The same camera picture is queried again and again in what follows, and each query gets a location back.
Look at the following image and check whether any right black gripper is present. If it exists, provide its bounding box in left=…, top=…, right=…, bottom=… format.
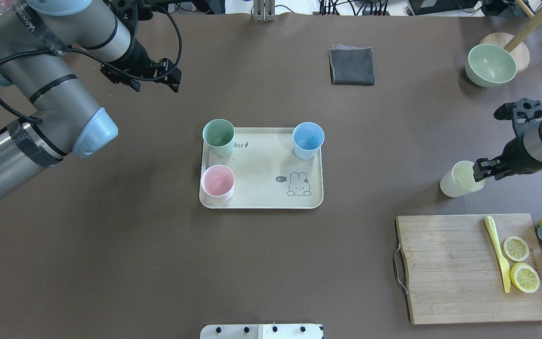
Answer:
left=472, top=139, right=542, bottom=182

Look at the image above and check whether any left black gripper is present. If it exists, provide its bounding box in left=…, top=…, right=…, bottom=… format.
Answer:
left=100, top=41, right=182, bottom=93

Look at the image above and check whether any pale yellow cup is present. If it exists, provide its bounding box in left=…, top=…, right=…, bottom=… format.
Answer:
left=439, top=161, right=486, bottom=198

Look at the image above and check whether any mint green cup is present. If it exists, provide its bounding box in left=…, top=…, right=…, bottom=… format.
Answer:
left=202, top=119, right=235, bottom=157

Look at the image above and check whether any pink cup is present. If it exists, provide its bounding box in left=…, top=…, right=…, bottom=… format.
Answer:
left=200, top=164, right=235, bottom=201

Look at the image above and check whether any blue cup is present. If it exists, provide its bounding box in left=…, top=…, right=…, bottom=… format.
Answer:
left=292, top=121, right=325, bottom=160

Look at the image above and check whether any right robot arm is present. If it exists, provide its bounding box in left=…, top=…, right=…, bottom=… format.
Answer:
left=473, top=98, right=542, bottom=182

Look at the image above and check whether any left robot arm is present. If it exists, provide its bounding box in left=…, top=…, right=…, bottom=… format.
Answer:
left=0, top=0, right=182, bottom=200

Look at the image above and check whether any cream rabbit tray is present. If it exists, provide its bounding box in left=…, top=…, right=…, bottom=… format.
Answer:
left=199, top=127, right=324, bottom=210

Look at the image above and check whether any yellow plastic knife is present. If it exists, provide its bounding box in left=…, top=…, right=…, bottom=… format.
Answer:
left=484, top=215, right=511, bottom=293

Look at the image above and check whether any lemon half upper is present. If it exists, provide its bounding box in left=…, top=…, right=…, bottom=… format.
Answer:
left=503, top=236, right=530, bottom=262

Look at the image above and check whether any lemon half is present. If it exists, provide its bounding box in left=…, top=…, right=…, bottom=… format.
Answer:
left=510, top=262, right=541, bottom=293
left=503, top=236, right=530, bottom=262

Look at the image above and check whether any green bowl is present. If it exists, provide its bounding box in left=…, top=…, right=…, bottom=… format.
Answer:
left=465, top=44, right=518, bottom=88

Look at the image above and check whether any lemon half lower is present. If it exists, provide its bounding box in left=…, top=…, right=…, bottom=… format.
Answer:
left=510, top=262, right=541, bottom=293

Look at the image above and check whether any wooden mug tree stand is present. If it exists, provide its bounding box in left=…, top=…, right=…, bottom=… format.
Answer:
left=479, top=0, right=542, bottom=74

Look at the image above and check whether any bamboo cutting board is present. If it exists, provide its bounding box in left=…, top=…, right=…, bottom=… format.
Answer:
left=395, top=214, right=542, bottom=325

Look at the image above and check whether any grey folded cloth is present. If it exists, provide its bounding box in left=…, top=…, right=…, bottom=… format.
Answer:
left=328, top=44, right=375, bottom=86

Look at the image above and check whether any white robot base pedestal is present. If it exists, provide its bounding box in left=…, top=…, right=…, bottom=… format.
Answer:
left=199, top=323, right=324, bottom=339

